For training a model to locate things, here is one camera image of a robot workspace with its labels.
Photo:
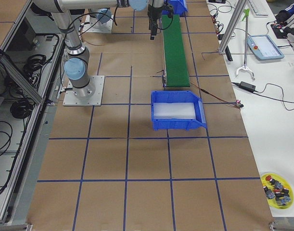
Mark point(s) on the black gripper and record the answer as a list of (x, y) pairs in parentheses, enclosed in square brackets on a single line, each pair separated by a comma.
[(152, 15)]

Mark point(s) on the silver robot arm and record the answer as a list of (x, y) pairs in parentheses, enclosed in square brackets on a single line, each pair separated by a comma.
[(99, 17), (77, 65)]

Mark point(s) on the left blue plastic bin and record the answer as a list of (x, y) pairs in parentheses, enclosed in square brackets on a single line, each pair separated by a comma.
[(180, 6)]

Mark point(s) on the blue plastic bin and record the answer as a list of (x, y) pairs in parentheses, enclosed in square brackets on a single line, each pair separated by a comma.
[(180, 6), (178, 96)]

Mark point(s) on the green conveyor belt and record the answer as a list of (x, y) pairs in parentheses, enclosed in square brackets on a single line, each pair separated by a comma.
[(176, 73)]

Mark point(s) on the right blue plastic bin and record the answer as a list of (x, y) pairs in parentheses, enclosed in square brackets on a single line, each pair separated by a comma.
[(178, 96)]

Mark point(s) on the right white foam pad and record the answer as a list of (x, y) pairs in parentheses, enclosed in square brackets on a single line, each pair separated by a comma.
[(174, 111)]

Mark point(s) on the black smartphone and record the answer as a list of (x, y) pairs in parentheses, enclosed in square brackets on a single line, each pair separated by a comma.
[(217, 1)]

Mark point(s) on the reacher grabber tool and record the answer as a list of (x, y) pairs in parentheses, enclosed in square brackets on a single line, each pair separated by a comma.
[(244, 67)]

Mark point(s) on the white keyboard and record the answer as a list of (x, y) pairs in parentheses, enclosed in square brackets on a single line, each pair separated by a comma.
[(258, 8)]

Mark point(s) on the black power adapter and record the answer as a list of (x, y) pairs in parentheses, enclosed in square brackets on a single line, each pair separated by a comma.
[(248, 87)]

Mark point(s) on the teach pendant tablet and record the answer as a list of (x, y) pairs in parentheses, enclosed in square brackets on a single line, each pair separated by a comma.
[(263, 47)]

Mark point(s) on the yellow plate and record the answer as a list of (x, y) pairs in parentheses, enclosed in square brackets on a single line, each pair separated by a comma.
[(277, 190)]

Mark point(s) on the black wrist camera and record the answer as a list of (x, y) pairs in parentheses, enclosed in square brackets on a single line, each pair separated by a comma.
[(168, 9)]

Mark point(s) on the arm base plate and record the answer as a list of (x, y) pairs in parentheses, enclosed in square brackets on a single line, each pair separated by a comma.
[(91, 95), (106, 27)]

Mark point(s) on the aluminium frame post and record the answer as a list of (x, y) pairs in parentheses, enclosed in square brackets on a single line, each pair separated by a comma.
[(232, 25)]

